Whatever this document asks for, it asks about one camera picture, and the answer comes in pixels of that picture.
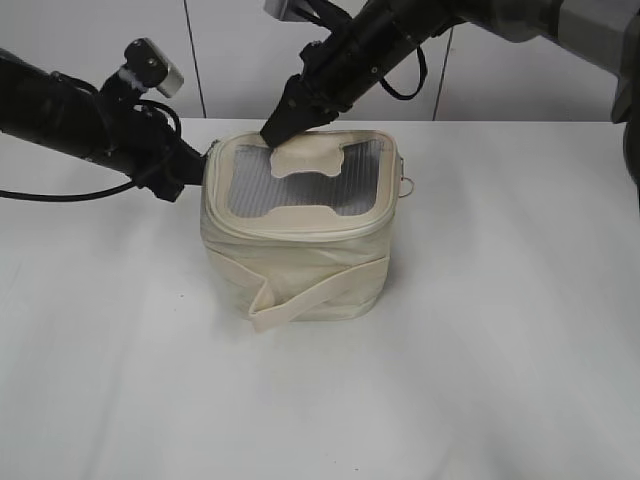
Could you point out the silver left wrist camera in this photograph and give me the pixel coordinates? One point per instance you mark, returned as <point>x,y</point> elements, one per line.
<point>151,68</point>

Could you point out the cream zippered bag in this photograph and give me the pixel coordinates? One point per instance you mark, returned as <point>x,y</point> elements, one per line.
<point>301,232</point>

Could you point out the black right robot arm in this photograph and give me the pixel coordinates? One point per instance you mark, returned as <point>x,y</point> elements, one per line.
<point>604,33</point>

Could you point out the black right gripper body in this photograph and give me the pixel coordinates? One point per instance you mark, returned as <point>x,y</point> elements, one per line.
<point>359,52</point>

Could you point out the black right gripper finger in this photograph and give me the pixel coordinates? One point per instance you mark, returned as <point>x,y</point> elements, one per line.
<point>316,115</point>
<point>292,115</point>

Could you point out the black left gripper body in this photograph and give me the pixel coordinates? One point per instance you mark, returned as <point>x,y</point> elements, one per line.
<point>142,139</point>

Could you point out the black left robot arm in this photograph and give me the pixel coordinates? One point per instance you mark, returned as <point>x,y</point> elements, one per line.
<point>55,111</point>

